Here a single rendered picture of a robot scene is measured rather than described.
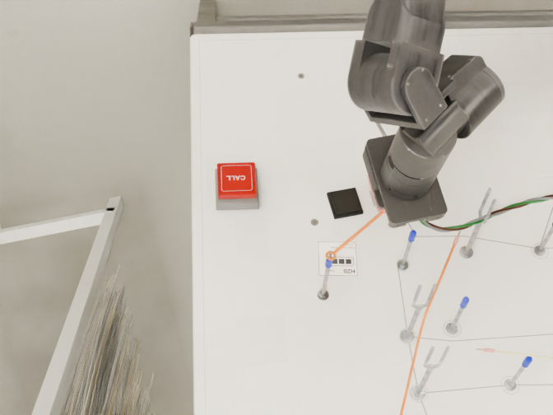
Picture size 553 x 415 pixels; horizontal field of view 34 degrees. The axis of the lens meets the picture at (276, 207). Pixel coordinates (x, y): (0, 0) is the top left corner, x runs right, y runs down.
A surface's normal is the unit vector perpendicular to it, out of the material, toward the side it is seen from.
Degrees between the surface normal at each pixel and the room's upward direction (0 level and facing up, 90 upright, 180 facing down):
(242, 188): 50
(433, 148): 40
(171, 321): 0
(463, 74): 31
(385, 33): 63
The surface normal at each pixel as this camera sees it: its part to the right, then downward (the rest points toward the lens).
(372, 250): 0.04, -0.52
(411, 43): 0.51, 0.17
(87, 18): 0.07, 0.31
